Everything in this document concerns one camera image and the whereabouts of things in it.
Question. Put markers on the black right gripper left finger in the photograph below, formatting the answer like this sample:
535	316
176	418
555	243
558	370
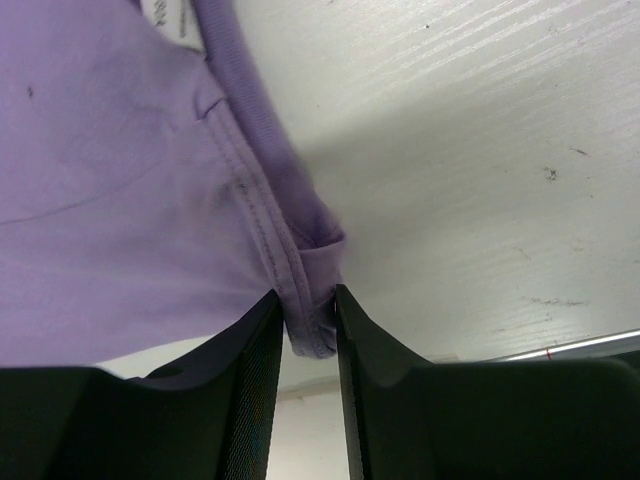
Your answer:
205	415

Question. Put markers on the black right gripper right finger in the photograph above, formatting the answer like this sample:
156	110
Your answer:
572	417

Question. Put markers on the lilac t shirt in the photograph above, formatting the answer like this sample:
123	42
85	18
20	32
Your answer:
149	194

